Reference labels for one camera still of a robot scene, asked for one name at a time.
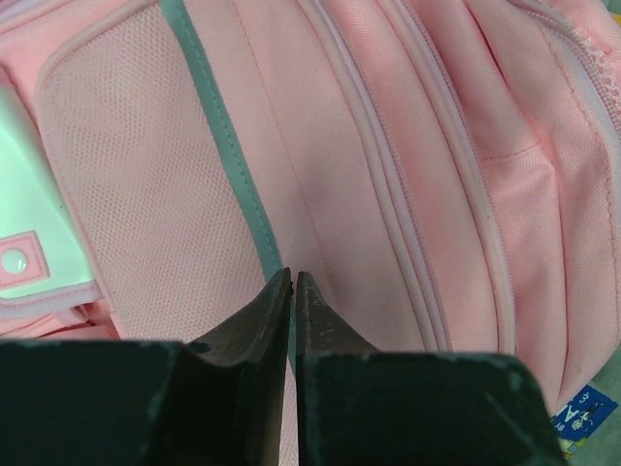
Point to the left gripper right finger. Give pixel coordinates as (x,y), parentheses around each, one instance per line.
(358,405)

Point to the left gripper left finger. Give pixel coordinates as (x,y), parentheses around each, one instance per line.
(214,401)

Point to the pink student backpack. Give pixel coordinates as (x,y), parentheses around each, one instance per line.
(448,171)

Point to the blue treehouse book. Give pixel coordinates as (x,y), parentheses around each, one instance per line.
(576,421)

